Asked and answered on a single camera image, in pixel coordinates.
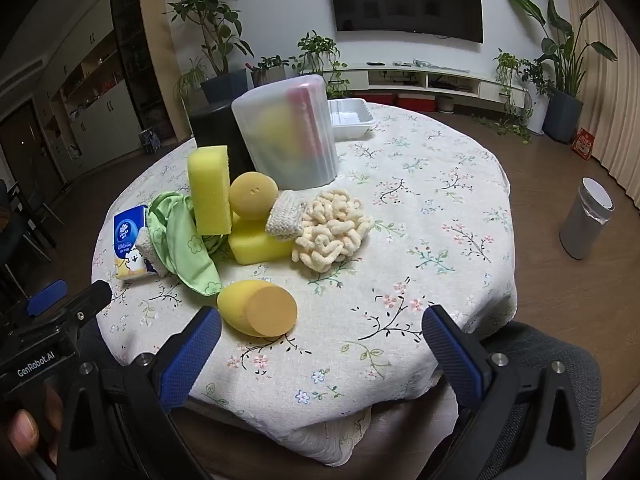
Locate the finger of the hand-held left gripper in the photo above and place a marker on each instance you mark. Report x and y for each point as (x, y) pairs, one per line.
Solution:
(47, 296)
(85, 304)

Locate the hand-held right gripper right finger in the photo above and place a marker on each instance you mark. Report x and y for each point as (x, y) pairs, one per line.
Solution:
(455, 360)

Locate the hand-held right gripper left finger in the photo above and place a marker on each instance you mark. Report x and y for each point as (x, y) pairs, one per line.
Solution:
(192, 360)

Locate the blue tissue packet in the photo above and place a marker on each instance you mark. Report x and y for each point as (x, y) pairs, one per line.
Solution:
(127, 232)

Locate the yellow rectangular sponge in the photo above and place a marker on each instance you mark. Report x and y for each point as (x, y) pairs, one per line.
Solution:
(255, 247)
(210, 190)

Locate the beige knitted scrubber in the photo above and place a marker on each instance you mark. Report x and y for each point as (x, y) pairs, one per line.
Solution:
(285, 215)
(150, 255)

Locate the round yellow sponge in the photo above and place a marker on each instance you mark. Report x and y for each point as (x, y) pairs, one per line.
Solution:
(252, 195)

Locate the cream chenille loop sponge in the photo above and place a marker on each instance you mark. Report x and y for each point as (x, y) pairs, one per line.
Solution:
(330, 230)

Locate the white plastic tray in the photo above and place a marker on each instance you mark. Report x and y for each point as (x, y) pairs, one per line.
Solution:
(350, 115)

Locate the person's left hand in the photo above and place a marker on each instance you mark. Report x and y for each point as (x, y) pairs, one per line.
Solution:
(22, 430)

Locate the yellow egg-shaped sponge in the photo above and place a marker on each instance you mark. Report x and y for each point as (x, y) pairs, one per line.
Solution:
(250, 310)

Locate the dark chair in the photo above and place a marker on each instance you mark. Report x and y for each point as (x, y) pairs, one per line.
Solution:
(30, 220)

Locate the green cloth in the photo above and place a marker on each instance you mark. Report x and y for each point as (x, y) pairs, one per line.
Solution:
(180, 245)

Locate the round wooden table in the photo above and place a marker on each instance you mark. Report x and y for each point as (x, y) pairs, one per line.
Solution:
(310, 452)

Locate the floral tablecloth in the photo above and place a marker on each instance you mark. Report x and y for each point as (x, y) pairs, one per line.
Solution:
(425, 200)

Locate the small blue bag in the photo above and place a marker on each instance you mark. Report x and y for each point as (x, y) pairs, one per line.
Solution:
(150, 140)

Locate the grey trash bin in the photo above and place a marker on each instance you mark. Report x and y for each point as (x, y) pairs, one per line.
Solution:
(582, 220)

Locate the black cylindrical container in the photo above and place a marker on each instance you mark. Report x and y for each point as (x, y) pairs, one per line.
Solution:
(215, 125)

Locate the translucent plastic container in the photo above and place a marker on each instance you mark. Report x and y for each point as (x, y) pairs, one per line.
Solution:
(280, 135)

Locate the thin-leaved green plant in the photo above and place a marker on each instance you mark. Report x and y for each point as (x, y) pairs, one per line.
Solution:
(190, 80)

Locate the red cardboard box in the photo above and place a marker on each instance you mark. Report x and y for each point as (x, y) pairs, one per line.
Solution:
(583, 144)

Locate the dark blue square planter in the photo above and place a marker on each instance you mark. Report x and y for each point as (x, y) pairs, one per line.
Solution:
(222, 87)

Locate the small grey pot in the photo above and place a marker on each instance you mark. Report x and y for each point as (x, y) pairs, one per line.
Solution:
(445, 103)

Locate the red storage box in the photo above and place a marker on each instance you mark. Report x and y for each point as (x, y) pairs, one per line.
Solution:
(380, 98)
(420, 103)

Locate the grey-blue tapered planter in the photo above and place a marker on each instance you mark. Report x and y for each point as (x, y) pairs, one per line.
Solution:
(562, 115)

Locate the white television cabinet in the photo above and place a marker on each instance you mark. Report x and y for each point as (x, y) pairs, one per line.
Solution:
(450, 72)

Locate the ribbed white planter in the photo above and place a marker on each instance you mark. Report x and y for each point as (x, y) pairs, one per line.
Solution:
(265, 77)

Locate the bushy trailing plant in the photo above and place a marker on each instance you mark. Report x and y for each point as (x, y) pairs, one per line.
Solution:
(515, 75)

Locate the small green potted plant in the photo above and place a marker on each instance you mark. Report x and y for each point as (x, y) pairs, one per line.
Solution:
(272, 62)

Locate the beige curtain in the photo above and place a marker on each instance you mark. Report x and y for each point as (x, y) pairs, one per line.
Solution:
(610, 85)

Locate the tall leafy tree plant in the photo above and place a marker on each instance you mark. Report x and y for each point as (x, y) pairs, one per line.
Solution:
(215, 15)

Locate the trailing vine plant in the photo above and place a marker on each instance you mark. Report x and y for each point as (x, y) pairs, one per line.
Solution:
(317, 52)

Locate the large broad-leaved plant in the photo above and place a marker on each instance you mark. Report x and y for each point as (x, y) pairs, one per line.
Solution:
(565, 45)

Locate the white wall cabinet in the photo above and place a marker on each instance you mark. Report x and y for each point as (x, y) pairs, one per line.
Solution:
(100, 110)

